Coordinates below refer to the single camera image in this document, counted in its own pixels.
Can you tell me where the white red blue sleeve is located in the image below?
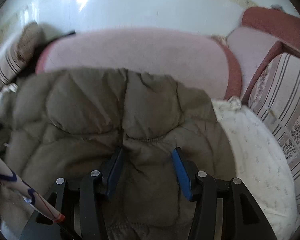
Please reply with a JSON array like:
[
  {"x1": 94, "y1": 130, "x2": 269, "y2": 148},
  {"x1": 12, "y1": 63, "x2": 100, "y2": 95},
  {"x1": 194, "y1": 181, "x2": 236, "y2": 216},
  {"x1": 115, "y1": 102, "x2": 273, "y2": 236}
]
[{"x1": 0, "y1": 159, "x2": 65, "y2": 223}]

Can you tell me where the striped floral cushion right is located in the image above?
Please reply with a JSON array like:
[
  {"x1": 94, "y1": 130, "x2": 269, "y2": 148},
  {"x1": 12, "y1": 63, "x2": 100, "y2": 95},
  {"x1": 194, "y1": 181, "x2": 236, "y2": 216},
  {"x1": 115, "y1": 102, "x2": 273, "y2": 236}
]
[{"x1": 243, "y1": 52, "x2": 300, "y2": 213}]

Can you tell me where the striped floral pillow left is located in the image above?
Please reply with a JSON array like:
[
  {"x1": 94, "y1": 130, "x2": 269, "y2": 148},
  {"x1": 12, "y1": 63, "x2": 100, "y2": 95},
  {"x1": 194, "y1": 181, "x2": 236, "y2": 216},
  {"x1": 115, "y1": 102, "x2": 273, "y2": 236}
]
[{"x1": 0, "y1": 21, "x2": 45, "y2": 91}]

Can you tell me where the brown quilted hooded jacket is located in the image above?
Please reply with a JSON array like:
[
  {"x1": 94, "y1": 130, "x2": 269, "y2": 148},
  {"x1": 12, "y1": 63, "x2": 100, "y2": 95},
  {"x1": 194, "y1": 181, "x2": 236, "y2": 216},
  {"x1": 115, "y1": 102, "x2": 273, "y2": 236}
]
[{"x1": 0, "y1": 68, "x2": 236, "y2": 239}]

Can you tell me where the pink red sofa backrest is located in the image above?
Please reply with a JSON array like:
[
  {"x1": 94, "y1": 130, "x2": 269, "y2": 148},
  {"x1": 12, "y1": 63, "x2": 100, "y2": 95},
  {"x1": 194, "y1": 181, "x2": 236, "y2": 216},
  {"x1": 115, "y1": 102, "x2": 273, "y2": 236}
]
[{"x1": 226, "y1": 7, "x2": 300, "y2": 93}]

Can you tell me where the white floral bed quilt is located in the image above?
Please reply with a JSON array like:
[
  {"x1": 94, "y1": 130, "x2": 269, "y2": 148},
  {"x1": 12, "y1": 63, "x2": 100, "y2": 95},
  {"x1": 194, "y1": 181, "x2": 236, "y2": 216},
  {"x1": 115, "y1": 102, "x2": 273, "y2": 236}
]
[{"x1": 212, "y1": 97, "x2": 300, "y2": 239}]

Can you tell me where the pink cylindrical bolster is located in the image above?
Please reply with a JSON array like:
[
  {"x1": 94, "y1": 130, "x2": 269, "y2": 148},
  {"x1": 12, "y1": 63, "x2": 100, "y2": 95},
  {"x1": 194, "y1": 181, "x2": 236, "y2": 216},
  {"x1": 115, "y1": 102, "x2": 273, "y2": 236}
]
[{"x1": 36, "y1": 28, "x2": 242, "y2": 100}]

